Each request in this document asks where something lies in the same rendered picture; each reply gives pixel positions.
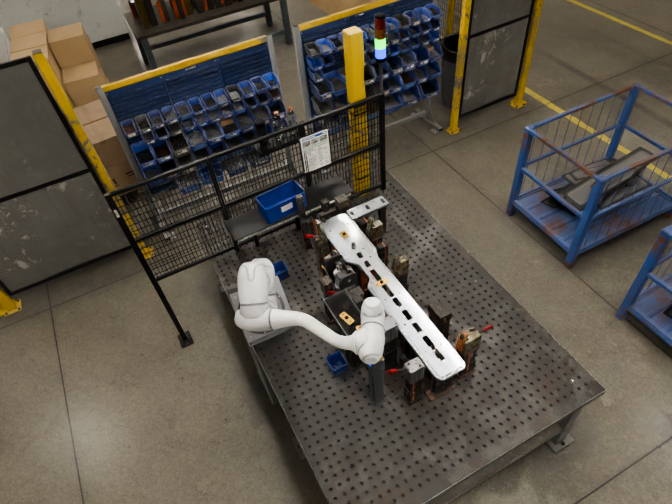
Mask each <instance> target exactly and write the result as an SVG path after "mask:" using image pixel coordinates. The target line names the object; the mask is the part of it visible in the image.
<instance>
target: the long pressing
mask: <svg viewBox="0 0 672 504"><path fill-rule="evenodd" d="M325 221H326V223H324V222H322V224H323V227H324V229H325V233H326V235H327V237H328V238H329V242H330V243H331V244H332V246H333V247H334V248H335V250H336V251H337V252H338V254H341V255H342V256H343V260H344V262H346V263H348V264H353V265H358V266H360V267H361V269H362V270H363V271H364V273H365V274H366V275H367V277H368V278H369V283H368V291H369V292H370V293H371V295H372V296H373V297H377V298H379V299H380V300H381V302H382V304H383V306H384V311H385V312H386V314H387V316H389V315H392V316H393V318H394V319H395V320H396V322H397V323H398V330H399V332H400V333H401V334H402V336H403V337H404V338H405V340H406V341H407V342H408V344H409V345H410V346H411V348H412V349H413V350H414V352H415V353H416V354H417V356H418V357H419V358H420V359H421V361H422V362H423V363H424V365H425V366H426V367H427V369H428V370H429V371H430V373H431V374H432V375H433V377H434V378H435V379H436V380H438V381H444V380H446V379H448V378H450V377H452V376H453V375H455V374H457V373H459V372H461V371H462V370H464V369H465V366H466V364H465V362H464V360H463V359H462V358H461V356H460V355H459V354H458V353H457V352H456V350H455V349H454V348H453V347H452V346H451V344H450V343H449V342H448V341H447V339H446V338H445V337H444V336H443V335H442V333H441V332H440V331H439V330H438V329H437V327H436V326H435V325H434V324H433V322H432V321H431V320H430V319H429V318H428V316H427V315H426V314H425V313H424V312H423V310H422V309H421V308H420V307H419V305H418V304H417V303H416V302H415V301H414V299H413V298H412V297H411V296H410V295H409V293H408V292H407V291H406V290H405V288H404V287H403V286H402V285H401V284H400V282H399V281H398V280H397V279H396V278H395V276H394V275H393V274H392V273H391V271H390V270H389V269H388V268H387V267H386V265H385V264H384V263H383V262H382V261H381V259H380V258H379V257H378V254H377V249H376V247H375V246H374V245H373V244H372V243H371V241H370V240H369V239H368V238H367V237H366V235H365V234H364V233H363V232H362V231H361V229H360V228H359V227H358V226H357V225H356V223H355V222H354V221H353V220H352V219H351V217H350V216H349V215H348V214H346V213H342V214H339V215H337V216H334V217H332V218H330V219H327V220H325ZM347 223H348V224H347ZM343 230H344V231H345V232H347V233H348V234H349V235H350V236H349V237H347V236H346V237H347V238H344V237H343V236H342V235H341V234H340V232H341V231H343ZM330 231H331V232H330ZM352 242H355V243H356V247H357V248H356V249H352V248H351V243H352ZM363 248H364V249H363ZM359 252H360V253H361V254H362V255H363V258H359V257H358V256H357V253H359ZM369 256H371V257H369ZM365 261H368V263H369V264H370V265H371V266H370V267H366V266H365V265H364V263H363V262H365ZM371 270H375V271H376V273H377V274H378V275H379V276H380V278H381V279H384V278H387V279H388V280H389V282H388V283H386V285H387V287H388V288H389V289H390V290H391V292H392V293H393V294H394V296H393V297H389V295H388V294H387V293H386V291H385V290H384V289H383V288H382V286H380V287H376V285H375V284H374V283H375V282H377V280H376V279H375V277H374V276H373V275H372V274H371V272H370V271H371ZM399 293H400V294H399ZM394 298H397V299H398V300H399V302H400V303H401V304H402V306H401V307H397V305H396V304H395V303H394V302H393V300H392V299H394ZM385 299H386V300H385ZM403 310H407V312H408V313H409V314H410V315H411V317H412V319H410V320H408V319H407V318H406V317H405V316H404V314H403V313H402V311H403ZM413 323H417V324H418V326H419V327H420V328H421V329H422V332H420V333H418V332H417V331H416V330H415V328H414V327H413V326H412V324H413ZM404 324H406V325H404ZM424 336H427V337H428V338H429V339H430V341H431V342H432V343H433V345H435V346H436V347H435V348H436V349H435V350H438V351H439V352H440V353H441V354H442V356H443V357H444V358H445V359H444V360H443V361H440V360H439V359H438V358H437V356H436V355H435V354H434V353H433V351H435V350H432V348H431V347H432V346H431V347H429V346H428V345H427V344H426V342H425V341H424V340H423V339H422V337H424ZM440 344H441V345H440Z"/></svg>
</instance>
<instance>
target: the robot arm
mask: <svg viewBox="0 0 672 504"><path fill-rule="evenodd" d="M238 295H239V300H240V310H237V312H236V314H235V318H234V320H235V324H236V326H238V327H239V328H241V329H244V330H248V331H270V330H276V329H280V328H284V327H288V326H301V327H304V328H306V329H307V330H309V331H311V332H312V333H314V334H315V335H317V336H318V337H320V338H321V339H323V340H324V341H326V342H328V343H329V344H331V345H333V346H335V347H337V348H340V349H345V350H351V351H353V352H354V353H355V354H356V355H359V358H360V359H361V360H362V362H364V363H366V364H369V365H371V364H375V363H377V362H378V361H379V360H380V359H381V357H382V355H383V351H384V344H385V336H386V334H387V333H386V332H385V331H384V322H385V312H384V306H383V304H382V302H381V300H380V299H379V298H377V297H368V298H366V299H365V300H364V302H363V304H362V307H361V329H359V330H357V331H355V332H354V333H353V334H352V335H350V336H341V335H338V334H337V333H335V332H333V331H332V330H331V329H329V328H328V327H326V326H325V325H323V324H322V323H321V322H319V321H318V320H316V319H315V318H313V317H312V316H310V315H308V314H305V313H302V312H298V311H289V310H281V309H278V308H277V307H278V306H277V299H276V279H275V270H274V266H273V265H272V263H271V261H270V260H268V259H266V258H260V259H254V260H252V261H251V262H247V263H243V264H242V265H241V266H240V269H239V272H238Z"/></svg>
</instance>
